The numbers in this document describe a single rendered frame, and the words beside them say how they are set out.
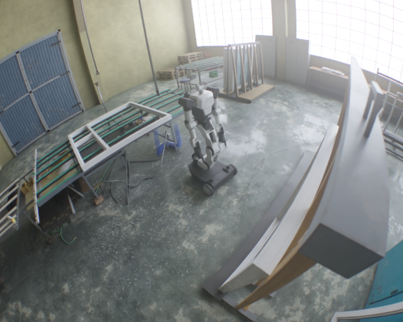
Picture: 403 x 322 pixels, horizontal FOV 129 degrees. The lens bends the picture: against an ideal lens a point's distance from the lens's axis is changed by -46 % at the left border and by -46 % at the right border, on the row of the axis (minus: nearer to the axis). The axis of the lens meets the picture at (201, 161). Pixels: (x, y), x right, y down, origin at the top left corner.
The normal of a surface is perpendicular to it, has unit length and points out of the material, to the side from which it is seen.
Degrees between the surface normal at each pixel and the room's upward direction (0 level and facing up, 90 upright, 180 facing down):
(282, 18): 90
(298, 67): 90
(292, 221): 8
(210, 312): 0
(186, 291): 0
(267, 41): 90
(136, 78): 90
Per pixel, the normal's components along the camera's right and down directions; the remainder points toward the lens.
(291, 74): -0.69, 0.53
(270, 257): -0.01, -0.70
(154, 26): 0.72, 0.39
